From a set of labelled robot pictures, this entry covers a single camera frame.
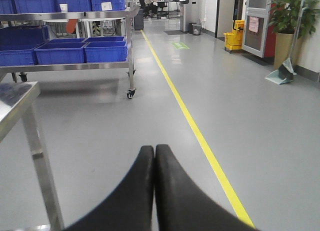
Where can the seated person white shirt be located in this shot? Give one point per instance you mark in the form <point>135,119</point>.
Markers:
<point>151,7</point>

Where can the stainless steel table corner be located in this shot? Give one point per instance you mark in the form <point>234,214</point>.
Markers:
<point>28,193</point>

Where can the potted green plant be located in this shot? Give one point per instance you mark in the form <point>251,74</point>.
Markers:
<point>284,31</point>

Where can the grey wire trash bin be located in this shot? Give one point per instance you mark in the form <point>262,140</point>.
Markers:
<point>196,29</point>

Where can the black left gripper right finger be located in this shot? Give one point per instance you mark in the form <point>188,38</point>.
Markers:
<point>181,205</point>

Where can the yellow mop bucket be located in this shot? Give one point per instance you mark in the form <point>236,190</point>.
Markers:
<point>233,41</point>

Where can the green dustpan with broom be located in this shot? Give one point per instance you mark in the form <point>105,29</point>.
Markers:
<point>285,72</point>

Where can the stainless steel trolley cart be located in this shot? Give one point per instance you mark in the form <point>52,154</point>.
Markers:
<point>128,14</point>

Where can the blue plastic bin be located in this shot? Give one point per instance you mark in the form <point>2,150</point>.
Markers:
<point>106,51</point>
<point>61,53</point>
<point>18,44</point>

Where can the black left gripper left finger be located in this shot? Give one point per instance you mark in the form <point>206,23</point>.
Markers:
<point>129,206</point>

